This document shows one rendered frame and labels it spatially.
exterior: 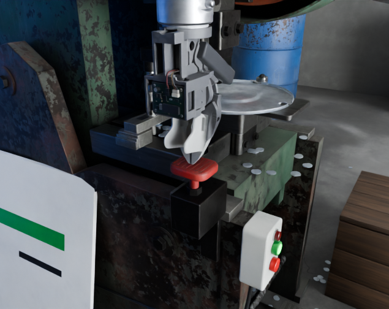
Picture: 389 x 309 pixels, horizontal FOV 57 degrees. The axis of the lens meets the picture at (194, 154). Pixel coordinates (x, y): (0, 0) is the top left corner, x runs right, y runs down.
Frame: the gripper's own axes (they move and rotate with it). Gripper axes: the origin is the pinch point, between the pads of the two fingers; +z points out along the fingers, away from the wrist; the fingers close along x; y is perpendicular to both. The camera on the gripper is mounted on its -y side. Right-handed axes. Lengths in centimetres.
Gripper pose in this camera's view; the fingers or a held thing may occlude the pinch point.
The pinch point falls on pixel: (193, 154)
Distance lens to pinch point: 59.0
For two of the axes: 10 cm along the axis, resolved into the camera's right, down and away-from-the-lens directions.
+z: 0.0, 9.1, 4.2
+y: -5.5, 3.5, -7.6
